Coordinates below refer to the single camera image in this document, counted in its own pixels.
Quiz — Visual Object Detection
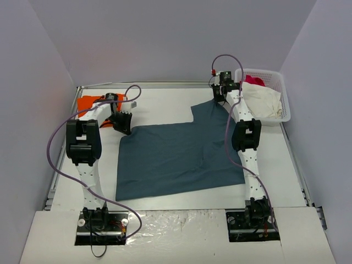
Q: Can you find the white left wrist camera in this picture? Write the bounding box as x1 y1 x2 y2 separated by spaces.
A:
119 101 137 114

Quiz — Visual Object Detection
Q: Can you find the red t-shirt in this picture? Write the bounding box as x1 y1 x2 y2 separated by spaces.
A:
244 75 266 87

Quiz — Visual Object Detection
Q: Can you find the cream white t-shirt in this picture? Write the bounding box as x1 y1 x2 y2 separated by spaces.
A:
241 82 283 119

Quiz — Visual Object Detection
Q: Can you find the blue-grey t-shirt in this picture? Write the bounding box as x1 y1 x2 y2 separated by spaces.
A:
115 101 244 201

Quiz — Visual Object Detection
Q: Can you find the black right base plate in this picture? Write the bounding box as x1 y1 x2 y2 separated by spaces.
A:
225 210 280 243

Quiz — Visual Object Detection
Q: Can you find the thin black cable loop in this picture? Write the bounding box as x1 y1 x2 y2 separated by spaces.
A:
90 236 108 259

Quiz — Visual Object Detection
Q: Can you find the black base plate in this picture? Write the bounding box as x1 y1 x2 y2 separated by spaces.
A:
74 211 129 246
225 210 280 243

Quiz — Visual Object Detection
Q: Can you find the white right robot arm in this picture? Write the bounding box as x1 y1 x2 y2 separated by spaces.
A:
211 69 271 227

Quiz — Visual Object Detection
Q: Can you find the folded orange t-shirt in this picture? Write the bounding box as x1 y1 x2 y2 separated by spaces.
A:
76 93 128 128

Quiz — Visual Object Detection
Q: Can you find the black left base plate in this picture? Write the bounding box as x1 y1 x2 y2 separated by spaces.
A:
74 211 129 246

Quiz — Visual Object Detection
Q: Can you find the white plastic laundry basket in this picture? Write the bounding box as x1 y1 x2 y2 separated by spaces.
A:
234 68 291 126

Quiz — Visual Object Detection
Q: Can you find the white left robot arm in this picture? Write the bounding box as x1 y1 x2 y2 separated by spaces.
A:
66 93 134 230

